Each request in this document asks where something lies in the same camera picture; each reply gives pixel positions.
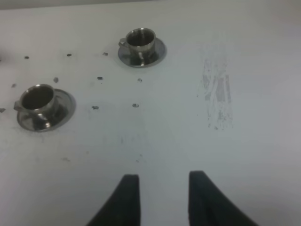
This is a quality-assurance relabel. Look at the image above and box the far stainless steel teacup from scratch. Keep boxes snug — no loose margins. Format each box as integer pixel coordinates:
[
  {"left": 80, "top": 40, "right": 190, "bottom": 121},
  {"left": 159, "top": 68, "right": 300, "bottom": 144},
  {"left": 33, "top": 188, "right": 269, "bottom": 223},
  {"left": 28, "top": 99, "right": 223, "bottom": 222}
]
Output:
[{"left": 119, "top": 28, "right": 156, "bottom": 52}]

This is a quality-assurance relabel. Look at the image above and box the near stainless steel saucer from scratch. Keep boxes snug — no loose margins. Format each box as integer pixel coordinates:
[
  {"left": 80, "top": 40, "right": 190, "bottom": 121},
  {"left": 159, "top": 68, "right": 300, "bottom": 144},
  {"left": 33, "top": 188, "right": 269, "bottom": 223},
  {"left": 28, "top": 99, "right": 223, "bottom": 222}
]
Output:
[{"left": 16, "top": 88, "right": 76, "bottom": 132}]

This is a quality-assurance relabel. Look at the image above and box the far stainless steel saucer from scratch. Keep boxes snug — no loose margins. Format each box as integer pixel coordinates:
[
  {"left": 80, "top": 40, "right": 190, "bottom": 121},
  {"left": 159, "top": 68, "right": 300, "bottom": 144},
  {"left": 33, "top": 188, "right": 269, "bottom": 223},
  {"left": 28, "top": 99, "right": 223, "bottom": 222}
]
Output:
[{"left": 118, "top": 38, "right": 167, "bottom": 68}]

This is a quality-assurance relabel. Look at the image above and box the stainless steel saucer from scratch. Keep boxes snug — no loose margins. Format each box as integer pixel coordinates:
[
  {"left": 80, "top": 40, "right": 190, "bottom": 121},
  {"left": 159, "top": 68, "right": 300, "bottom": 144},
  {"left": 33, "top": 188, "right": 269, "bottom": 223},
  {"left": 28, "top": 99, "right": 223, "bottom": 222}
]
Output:
[
  {"left": 16, "top": 88, "right": 76, "bottom": 132},
  {"left": 118, "top": 38, "right": 167, "bottom": 68}
]

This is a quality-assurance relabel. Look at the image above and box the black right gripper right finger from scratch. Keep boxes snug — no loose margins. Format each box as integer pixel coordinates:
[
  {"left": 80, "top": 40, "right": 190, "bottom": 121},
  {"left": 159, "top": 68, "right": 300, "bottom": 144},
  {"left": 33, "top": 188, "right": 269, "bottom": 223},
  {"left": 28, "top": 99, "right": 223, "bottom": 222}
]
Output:
[{"left": 188, "top": 171, "right": 257, "bottom": 226}]

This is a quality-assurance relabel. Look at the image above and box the stainless steel teacup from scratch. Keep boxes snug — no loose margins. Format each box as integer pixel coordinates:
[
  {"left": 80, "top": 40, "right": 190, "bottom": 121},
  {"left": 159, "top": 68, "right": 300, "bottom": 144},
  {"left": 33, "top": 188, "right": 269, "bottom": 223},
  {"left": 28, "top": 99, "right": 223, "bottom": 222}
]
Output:
[
  {"left": 14, "top": 84, "right": 58, "bottom": 117},
  {"left": 119, "top": 28, "right": 156, "bottom": 52}
]

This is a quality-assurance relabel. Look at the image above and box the near stainless steel teacup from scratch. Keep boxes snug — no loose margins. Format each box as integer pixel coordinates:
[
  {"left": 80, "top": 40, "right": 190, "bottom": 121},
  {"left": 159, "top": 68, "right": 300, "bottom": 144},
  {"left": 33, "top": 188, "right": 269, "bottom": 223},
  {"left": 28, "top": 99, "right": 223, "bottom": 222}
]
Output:
[{"left": 14, "top": 84, "right": 58, "bottom": 117}]

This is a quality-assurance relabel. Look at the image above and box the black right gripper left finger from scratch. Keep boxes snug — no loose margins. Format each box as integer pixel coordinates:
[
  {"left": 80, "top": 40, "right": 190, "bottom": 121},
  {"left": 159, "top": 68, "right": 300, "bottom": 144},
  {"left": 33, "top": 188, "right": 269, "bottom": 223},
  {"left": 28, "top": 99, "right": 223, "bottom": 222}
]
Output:
[{"left": 88, "top": 174, "right": 141, "bottom": 226}]

